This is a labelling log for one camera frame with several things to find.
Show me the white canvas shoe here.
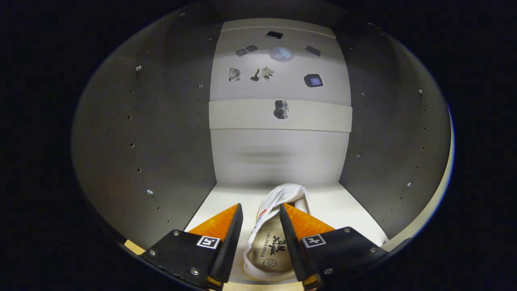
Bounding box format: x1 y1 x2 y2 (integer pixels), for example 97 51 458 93
244 184 313 283

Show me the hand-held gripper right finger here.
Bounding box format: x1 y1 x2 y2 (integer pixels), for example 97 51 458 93
280 203 388 289

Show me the grey shoe cabinet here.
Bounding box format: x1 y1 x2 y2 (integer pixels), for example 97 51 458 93
72 4 451 283

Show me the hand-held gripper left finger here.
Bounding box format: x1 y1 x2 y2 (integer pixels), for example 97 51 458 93
141 203 244 289

